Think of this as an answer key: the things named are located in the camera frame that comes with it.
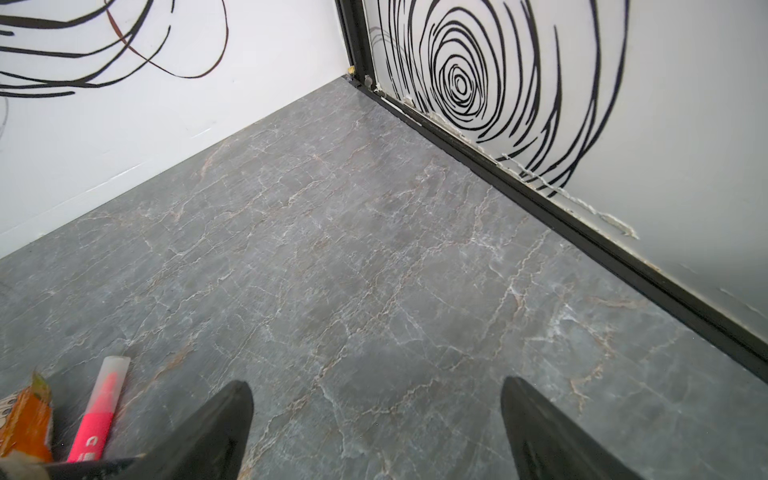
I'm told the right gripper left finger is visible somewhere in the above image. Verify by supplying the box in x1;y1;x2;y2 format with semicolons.
44;379;254;480

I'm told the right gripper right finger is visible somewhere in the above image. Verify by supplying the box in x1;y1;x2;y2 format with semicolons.
500;376;639;479

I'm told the orange snack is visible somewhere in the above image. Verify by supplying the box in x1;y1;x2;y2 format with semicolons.
1;371;54;463

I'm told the pink marker pen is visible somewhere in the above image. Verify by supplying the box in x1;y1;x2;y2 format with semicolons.
66;356;131;463

